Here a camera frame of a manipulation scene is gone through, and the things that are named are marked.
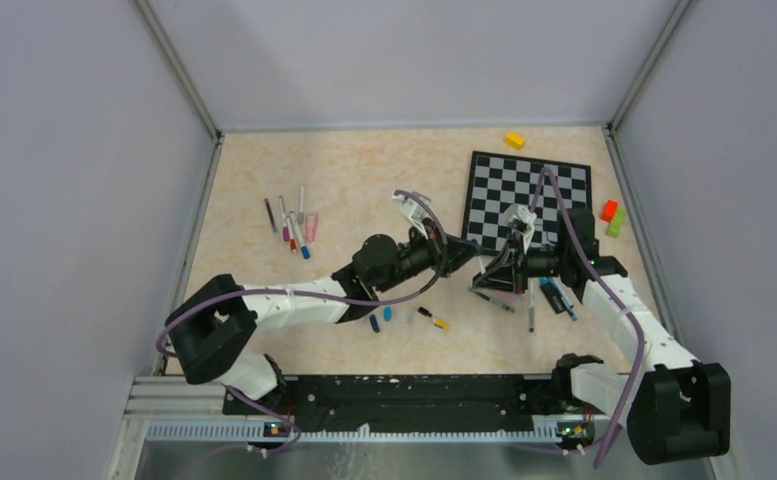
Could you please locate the red block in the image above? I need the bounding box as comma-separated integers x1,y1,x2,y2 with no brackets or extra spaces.
600,200,619,223

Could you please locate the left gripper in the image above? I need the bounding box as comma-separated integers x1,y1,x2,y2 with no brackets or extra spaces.
373,214,480,291

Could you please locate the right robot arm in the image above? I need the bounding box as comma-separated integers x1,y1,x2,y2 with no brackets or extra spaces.
473,205,731,465

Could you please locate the white marker dark blue cap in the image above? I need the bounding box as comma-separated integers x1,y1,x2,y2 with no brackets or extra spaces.
527,278,536,334

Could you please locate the green gel pen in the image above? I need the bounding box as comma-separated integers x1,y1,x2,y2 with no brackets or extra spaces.
468,288,515,313

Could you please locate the yellow block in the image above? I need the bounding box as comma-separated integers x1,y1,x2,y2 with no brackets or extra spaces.
503,132,526,150

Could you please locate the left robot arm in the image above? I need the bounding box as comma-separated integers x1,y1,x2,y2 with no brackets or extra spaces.
164,229,480,414

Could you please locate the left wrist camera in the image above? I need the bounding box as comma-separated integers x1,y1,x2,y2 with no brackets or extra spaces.
392,192,431,235

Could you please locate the black marker blue cap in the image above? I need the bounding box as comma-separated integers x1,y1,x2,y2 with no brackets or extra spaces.
539,277,567,314

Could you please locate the green curved block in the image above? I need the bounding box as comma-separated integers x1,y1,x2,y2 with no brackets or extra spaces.
605,208,628,238

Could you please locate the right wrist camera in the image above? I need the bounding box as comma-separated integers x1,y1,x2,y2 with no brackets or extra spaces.
500,204,537,253

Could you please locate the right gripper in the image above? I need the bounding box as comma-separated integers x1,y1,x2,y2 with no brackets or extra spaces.
473,232,568,296

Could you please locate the white pen grey cap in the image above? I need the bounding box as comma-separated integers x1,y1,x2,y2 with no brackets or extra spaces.
297,184,306,225

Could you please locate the yellow marker cap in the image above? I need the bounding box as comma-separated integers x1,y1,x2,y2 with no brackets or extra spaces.
432,318,450,330

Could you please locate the black white chessboard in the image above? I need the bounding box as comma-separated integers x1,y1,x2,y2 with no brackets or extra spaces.
462,151,592,256

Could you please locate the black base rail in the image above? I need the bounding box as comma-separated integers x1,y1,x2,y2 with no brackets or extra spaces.
260,374,602,433

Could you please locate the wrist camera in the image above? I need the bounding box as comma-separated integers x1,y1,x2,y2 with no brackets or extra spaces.
500,204,537,253
392,192,431,235

